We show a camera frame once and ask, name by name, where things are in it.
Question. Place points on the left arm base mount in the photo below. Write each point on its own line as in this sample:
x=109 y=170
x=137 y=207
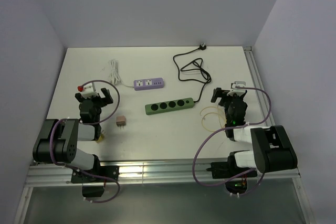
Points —
x=87 y=174

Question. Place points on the aluminium right rail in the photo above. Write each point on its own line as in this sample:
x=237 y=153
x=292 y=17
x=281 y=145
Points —
x=256 y=79

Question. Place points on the yellow plug adapter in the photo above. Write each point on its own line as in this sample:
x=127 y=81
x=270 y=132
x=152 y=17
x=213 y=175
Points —
x=101 y=136

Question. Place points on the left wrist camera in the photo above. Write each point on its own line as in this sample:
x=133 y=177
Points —
x=88 y=90

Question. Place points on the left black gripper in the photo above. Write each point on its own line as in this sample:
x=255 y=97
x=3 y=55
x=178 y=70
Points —
x=105 y=101

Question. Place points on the aluminium rail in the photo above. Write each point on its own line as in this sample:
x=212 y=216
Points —
x=256 y=79
x=140 y=172

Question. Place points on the purple power strip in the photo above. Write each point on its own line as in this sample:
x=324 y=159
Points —
x=148 y=84

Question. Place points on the green power strip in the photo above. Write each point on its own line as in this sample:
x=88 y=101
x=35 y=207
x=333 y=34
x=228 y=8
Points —
x=169 y=106

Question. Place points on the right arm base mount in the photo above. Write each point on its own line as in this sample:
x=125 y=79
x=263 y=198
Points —
x=228 y=169

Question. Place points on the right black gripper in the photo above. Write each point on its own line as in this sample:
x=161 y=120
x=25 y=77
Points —
x=219 y=92

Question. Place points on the aluminium front rail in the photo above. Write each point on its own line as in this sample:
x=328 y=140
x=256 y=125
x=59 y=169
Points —
x=140 y=172

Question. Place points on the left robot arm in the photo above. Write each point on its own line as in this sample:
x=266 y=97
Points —
x=57 y=140

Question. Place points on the pink plug adapter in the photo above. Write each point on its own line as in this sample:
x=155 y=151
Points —
x=121 y=121

